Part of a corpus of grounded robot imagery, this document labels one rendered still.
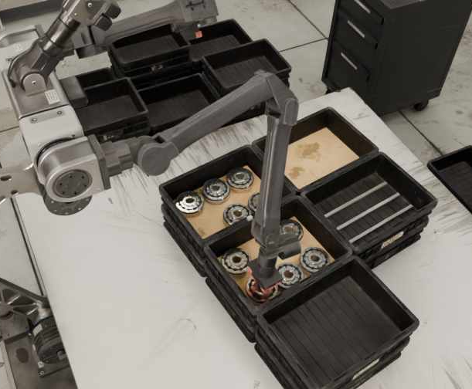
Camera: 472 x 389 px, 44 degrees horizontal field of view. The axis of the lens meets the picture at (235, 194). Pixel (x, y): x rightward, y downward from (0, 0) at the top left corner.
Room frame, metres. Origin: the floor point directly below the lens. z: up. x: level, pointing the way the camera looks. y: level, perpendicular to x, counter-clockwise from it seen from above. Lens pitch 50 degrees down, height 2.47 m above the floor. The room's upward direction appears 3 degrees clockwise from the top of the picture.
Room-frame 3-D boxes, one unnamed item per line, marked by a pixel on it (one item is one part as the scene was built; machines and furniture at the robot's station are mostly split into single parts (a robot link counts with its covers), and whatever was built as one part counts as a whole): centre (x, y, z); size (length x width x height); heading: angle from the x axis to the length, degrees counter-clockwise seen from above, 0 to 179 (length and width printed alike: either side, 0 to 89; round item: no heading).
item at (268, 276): (0.96, -0.10, 1.00); 0.10 x 0.07 x 0.07; 35
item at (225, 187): (1.38, 0.07, 0.86); 0.10 x 0.10 x 0.01
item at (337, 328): (0.84, -0.32, 0.87); 0.40 x 0.30 x 0.11; 126
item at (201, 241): (1.32, 0.03, 0.92); 0.40 x 0.30 x 0.02; 126
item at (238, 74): (2.50, -0.03, 0.37); 0.40 x 0.30 x 0.45; 119
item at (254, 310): (1.08, -0.15, 0.92); 0.40 x 0.30 x 0.02; 126
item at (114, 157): (0.96, 0.30, 1.45); 0.09 x 0.08 x 0.12; 28
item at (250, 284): (0.96, -0.10, 0.88); 0.10 x 0.10 x 0.01
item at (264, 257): (0.96, -0.11, 1.06); 0.07 x 0.06 x 0.07; 117
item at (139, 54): (2.66, 0.52, 0.37); 0.40 x 0.30 x 0.45; 119
